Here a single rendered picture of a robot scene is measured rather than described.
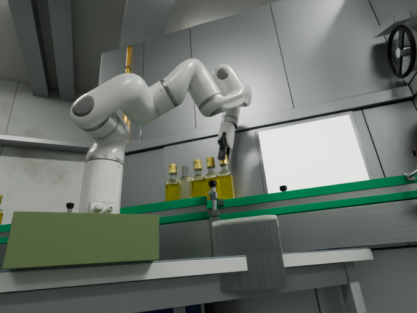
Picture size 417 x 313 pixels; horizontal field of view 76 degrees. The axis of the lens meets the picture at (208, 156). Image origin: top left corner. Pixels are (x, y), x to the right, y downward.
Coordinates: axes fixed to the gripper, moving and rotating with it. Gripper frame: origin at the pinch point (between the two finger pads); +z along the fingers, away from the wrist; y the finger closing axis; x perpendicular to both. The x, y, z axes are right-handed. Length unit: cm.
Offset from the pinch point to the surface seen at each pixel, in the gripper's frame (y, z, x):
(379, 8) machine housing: -10, -86, 62
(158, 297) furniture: 43, 48, 3
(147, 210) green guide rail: 13.7, 27.6, -21.3
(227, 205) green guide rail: 4.1, 20.3, 5.9
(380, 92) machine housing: -13, -41, 62
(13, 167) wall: -138, -13, -317
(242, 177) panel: -12.1, 4.6, 6.7
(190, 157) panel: -12.0, -3.1, -20.1
